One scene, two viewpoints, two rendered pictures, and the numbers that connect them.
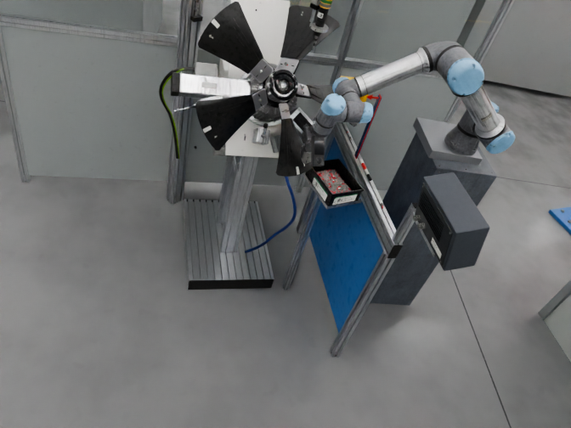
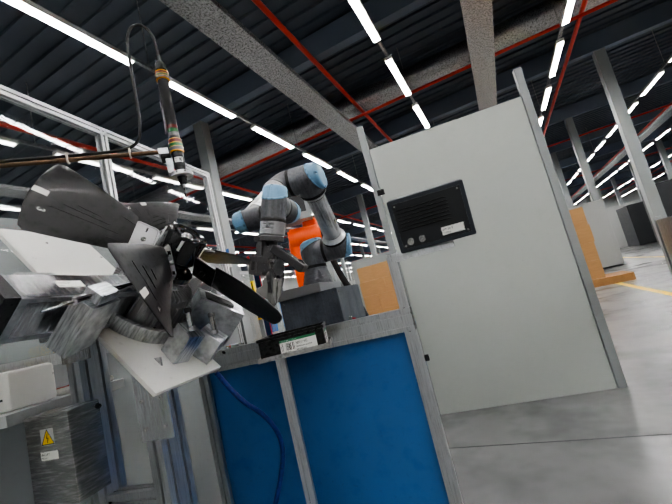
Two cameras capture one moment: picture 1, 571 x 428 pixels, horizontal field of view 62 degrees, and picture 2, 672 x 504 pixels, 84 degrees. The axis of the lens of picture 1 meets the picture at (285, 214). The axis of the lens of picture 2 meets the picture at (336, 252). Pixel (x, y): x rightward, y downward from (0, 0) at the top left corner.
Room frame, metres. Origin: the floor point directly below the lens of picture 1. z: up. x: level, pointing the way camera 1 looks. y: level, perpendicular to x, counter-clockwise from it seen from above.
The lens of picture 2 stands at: (0.74, 0.72, 0.94)
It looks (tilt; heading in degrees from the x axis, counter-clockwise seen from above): 7 degrees up; 308
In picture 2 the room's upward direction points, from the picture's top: 14 degrees counter-clockwise
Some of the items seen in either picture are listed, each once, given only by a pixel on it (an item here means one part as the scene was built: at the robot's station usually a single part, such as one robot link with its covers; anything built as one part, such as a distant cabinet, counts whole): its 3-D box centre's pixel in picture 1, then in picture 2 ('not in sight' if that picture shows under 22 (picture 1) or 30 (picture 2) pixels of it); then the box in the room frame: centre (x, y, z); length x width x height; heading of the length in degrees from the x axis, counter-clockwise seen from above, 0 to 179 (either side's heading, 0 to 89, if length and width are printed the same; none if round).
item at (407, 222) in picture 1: (406, 224); (397, 281); (1.42, -0.45, 0.96); 0.03 x 0.03 x 0.20; 23
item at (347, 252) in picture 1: (337, 232); (319, 442); (1.82, -0.29, 0.45); 0.82 x 0.01 x 0.66; 23
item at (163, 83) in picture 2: not in sight; (168, 110); (1.77, 0.08, 1.67); 0.03 x 0.03 x 0.21
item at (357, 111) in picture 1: (354, 109); (281, 211); (1.58, -0.13, 1.26); 0.11 x 0.11 x 0.08; 26
